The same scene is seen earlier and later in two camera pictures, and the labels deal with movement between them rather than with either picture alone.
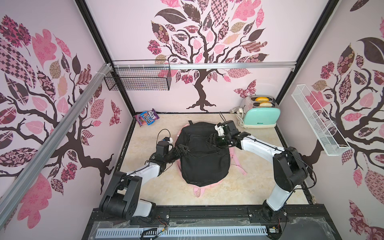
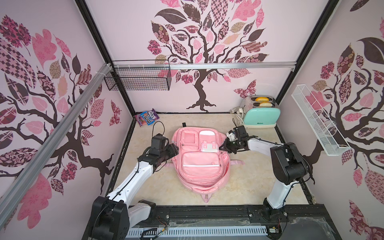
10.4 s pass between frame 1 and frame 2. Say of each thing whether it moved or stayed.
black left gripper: moved
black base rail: stayed
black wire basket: stayed
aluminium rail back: stayed
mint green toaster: stayed
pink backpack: moved
